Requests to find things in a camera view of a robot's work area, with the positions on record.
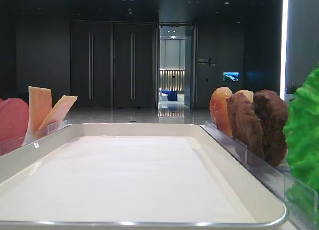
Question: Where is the front brown meat patty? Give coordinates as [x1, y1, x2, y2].
[227, 91, 265, 159]

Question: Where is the golden bread bun slice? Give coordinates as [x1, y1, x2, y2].
[209, 87, 232, 137]

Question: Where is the left dark door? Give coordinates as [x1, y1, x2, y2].
[70, 22, 111, 108]

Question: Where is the green lettuce leaf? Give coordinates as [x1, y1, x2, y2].
[283, 67, 319, 223]

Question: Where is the rear brown meat patty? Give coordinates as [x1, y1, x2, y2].
[253, 90, 288, 167]

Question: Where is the potted plant by window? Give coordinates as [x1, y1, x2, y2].
[285, 82, 298, 94]

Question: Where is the tan bun behind patties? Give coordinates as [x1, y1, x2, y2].
[236, 89, 254, 103]

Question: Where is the small wall display screen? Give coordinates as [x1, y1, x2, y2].
[223, 72, 239, 82]

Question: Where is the leaning orange cheese slice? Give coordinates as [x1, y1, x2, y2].
[39, 95, 78, 130]

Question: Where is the clear acrylic holder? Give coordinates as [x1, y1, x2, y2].
[202, 122, 319, 230]
[0, 120, 70, 156]

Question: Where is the right clear acrylic holder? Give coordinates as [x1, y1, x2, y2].
[202, 122, 319, 230]

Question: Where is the upright orange cheese slice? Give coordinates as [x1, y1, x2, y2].
[28, 86, 52, 133]

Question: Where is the dark door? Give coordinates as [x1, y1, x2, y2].
[113, 23, 153, 108]
[70, 22, 111, 108]

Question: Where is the brown meat patty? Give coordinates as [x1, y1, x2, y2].
[253, 90, 288, 167]
[227, 91, 265, 159]

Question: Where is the right dark door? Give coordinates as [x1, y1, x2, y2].
[113, 23, 153, 108]

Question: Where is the left clear acrylic holder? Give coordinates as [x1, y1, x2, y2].
[0, 120, 70, 156]

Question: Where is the white rectangular serving tray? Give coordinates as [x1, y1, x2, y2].
[0, 123, 288, 230]

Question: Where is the blue sofa in hallway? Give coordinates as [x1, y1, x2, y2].
[161, 89, 178, 101]

